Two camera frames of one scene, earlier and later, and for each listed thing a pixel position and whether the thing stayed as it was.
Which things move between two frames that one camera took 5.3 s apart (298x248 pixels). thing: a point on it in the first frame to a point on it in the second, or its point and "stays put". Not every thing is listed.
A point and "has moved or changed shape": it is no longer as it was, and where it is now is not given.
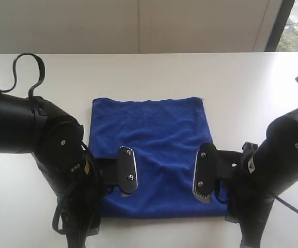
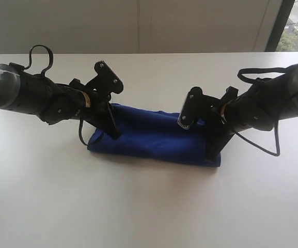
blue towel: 166,135 has moved or changed shape
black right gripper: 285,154 to 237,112
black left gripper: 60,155 to 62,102
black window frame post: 283,16 stays put
